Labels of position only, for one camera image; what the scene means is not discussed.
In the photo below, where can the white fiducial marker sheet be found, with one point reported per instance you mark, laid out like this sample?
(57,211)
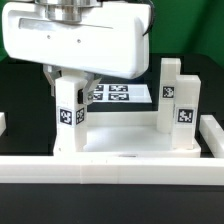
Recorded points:
(121,93)

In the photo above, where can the white fence front bar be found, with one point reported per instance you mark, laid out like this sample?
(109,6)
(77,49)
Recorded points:
(119,170)

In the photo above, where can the white fence bar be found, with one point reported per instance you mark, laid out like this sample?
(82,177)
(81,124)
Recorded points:
(2,123)
(213,135)
(119,170)

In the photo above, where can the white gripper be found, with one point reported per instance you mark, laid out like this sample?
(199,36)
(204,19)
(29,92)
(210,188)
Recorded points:
(111,40)

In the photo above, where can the white fence left bar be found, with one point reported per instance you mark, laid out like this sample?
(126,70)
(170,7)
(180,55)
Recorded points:
(2,123)

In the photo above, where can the white desk tabletop tray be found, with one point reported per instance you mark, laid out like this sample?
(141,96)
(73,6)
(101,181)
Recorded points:
(120,134)

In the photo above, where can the white fence right bar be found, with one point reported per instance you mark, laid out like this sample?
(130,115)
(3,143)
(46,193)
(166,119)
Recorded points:
(213,135)

